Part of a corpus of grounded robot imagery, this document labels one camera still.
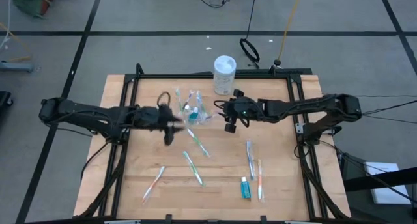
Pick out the green bundle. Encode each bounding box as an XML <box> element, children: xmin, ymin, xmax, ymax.
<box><xmin>9</xmin><ymin>0</ymin><xmax>53</xmax><ymax>19</ymax></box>

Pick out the clear handled toothbrush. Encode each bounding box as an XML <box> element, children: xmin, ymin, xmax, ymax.
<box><xmin>203</xmin><ymin>111</ymin><xmax>222</xmax><ymax>122</ymax></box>

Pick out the grey floor stand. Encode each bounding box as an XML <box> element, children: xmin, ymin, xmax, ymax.
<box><xmin>0</xmin><ymin>61</ymin><xmax>35</xmax><ymax>74</ymax></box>

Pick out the black strap bar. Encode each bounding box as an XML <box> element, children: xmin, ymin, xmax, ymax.
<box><xmin>343</xmin><ymin>167</ymin><xmax>417</xmax><ymax>193</ymax></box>

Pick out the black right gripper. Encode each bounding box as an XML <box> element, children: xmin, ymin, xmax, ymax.
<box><xmin>223</xmin><ymin>88</ymin><xmax>261</xmax><ymax>134</ymax></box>

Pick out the teal mouthwash bottle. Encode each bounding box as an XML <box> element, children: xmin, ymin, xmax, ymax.
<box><xmin>188</xmin><ymin>106</ymin><xmax>200</xmax><ymax>125</ymax></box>
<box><xmin>240</xmin><ymin>176</ymin><xmax>252</xmax><ymax>200</ymax></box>

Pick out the orange toothbrush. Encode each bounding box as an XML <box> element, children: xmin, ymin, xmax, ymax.
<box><xmin>256</xmin><ymin>158</ymin><xmax>266</xmax><ymax>203</ymax></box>
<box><xmin>141</xmin><ymin>165</ymin><xmax>167</xmax><ymax>206</ymax></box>

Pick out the blue toothbrush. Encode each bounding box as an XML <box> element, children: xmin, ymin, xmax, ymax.
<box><xmin>245</xmin><ymin>139</ymin><xmax>257</xmax><ymax>182</ymax></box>
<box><xmin>194</xmin><ymin>89</ymin><xmax>208</xmax><ymax>118</ymax></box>

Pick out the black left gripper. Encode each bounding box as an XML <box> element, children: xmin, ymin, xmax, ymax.
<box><xmin>132</xmin><ymin>105</ymin><xmax>186</xmax><ymax>147</ymax></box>

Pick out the yellow hanging cable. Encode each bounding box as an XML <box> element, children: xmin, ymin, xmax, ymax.
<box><xmin>275</xmin><ymin>0</ymin><xmax>303</xmax><ymax>66</ymax></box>

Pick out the white paper sheet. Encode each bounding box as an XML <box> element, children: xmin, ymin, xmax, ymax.
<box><xmin>363</xmin><ymin>161</ymin><xmax>412</xmax><ymax>205</ymax></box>

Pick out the purple toothbrush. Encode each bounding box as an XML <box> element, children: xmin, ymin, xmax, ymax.
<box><xmin>182</xmin><ymin>89</ymin><xmax>195</xmax><ymax>111</ymax></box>

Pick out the black table frame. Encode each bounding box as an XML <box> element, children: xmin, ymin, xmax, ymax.
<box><xmin>78</xmin><ymin>63</ymin><xmax>351</xmax><ymax>224</ymax></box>

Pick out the green toothbrush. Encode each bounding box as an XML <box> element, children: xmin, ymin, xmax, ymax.
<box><xmin>186</xmin><ymin>128</ymin><xmax>212</xmax><ymax>158</ymax></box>
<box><xmin>175</xmin><ymin>88</ymin><xmax>185</xmax><ymax>114</ymax></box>
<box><xmin>181</xmin><ymin>150</ymin><xmax>207</xmax><ymax>188</ymax></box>

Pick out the black hanging cable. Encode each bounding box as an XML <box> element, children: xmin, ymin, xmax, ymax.
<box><xmin>239</xmin><ymin>0</ymin><xmax>261</xmax><ymax>64</ymax></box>

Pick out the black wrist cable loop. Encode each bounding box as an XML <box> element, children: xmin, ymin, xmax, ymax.
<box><xmin>213</xmin><ymin>99</ymin><xmax>229</xmax><ymax>113</ymax></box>
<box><xmin>156</xmin><ymin>91</ymin><xmax>172</xmax><ymax>108</ymax></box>

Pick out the white wipes canister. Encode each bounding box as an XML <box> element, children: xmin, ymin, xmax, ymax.
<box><xmin>212</xmin><ymin>55</ymin><xmax>238</xmax><ymax>96</ymax></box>

